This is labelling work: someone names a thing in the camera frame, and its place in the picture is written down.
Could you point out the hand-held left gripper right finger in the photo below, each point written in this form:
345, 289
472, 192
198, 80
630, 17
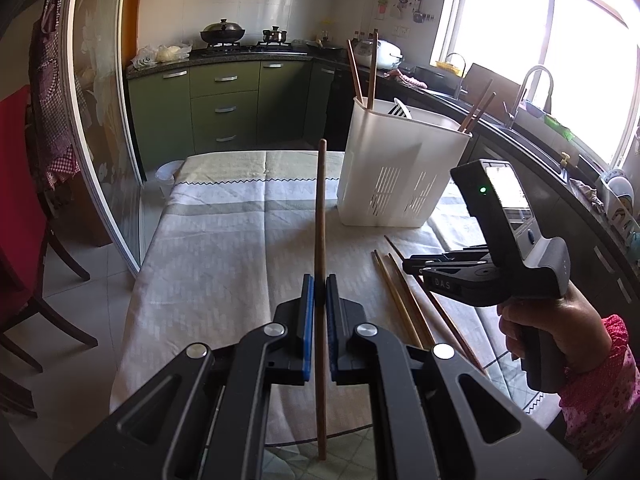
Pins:
332, 310

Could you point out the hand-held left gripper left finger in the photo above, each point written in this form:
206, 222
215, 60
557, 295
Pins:
307, 305

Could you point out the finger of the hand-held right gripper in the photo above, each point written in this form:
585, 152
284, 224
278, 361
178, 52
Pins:
465, 292
450, 261

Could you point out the dark wooden chopstick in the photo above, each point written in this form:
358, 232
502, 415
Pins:
411, 300
460, 337

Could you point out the white plastic utensil holder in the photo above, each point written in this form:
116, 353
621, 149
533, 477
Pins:
380, 160

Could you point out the black plastic fork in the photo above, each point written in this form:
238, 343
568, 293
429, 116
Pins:
402, 109

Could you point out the person's right forearm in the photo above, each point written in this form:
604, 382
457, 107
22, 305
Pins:
605, 400

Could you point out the person's right hand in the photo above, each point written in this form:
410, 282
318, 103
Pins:
585, 335

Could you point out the checked green tablecloth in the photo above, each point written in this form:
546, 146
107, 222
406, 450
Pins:
225, 260

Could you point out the grey rag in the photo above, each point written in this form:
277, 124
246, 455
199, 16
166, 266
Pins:
587, 194

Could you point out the dish rack with dishes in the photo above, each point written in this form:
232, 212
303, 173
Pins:
622, 205

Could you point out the kitchen sink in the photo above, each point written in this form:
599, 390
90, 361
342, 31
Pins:
515, 125

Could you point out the green soap tray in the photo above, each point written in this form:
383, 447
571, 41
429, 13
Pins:
559, 126

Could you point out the wooden cutting board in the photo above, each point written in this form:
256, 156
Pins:
500, 85

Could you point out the black pot on counter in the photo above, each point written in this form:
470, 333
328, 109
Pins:
430, 79

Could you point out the pink cloth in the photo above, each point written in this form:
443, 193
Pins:
409, 80

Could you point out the white waste bin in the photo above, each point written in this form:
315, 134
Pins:
169, 177

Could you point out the steel kitchen faucet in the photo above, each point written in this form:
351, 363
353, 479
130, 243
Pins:
535, 85

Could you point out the yellow basket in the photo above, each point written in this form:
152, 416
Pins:
450, 66

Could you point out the white rice cooker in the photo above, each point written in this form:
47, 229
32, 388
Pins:
387, 55

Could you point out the green base cabinets with drawers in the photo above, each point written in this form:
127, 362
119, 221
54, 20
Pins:
225, 105

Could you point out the seasoning bottles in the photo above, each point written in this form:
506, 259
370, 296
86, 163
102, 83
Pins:
361, 36

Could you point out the kitchen window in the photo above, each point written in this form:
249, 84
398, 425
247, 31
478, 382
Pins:
575, 35

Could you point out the gas stove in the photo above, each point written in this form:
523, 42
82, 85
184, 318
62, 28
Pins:
260, 48

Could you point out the sliding glass door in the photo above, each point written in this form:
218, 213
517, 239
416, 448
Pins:
105, 110

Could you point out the black wok with lid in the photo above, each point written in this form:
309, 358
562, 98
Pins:
222, 32

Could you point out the plastic bags with food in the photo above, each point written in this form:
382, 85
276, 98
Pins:
162, 54

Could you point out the red covered wooden chair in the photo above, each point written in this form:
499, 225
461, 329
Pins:
20, 200

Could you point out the checked red apron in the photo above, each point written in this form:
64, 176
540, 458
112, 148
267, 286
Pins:
55, 110

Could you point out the wall socket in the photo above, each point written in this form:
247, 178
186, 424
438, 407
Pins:
403, 30

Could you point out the wall hooks with utensils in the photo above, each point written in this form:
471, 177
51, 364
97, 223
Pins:
402, 2

